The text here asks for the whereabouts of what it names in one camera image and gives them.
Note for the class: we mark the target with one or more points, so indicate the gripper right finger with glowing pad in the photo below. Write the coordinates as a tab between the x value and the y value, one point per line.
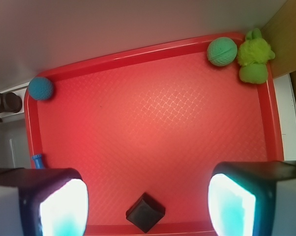
253	198

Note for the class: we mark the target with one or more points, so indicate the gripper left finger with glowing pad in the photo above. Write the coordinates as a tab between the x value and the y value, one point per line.
42	202

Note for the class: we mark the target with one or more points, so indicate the blue textured ball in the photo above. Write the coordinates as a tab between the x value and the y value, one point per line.
41	88

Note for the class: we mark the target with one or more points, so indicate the green textured ball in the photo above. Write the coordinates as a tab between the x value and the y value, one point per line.
222	51

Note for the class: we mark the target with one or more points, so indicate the small blue plastic piece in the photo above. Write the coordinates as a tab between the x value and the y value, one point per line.
38	162

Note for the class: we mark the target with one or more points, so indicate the dark round knob fixture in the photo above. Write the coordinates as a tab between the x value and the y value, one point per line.
10	103

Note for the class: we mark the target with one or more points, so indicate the black cube block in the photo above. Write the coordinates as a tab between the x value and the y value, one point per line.
145	213

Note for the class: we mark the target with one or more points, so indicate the red plastic tray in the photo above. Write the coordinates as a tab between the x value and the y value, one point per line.
155	120

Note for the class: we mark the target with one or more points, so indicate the lime green plush toy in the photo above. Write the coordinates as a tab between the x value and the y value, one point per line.
252	56

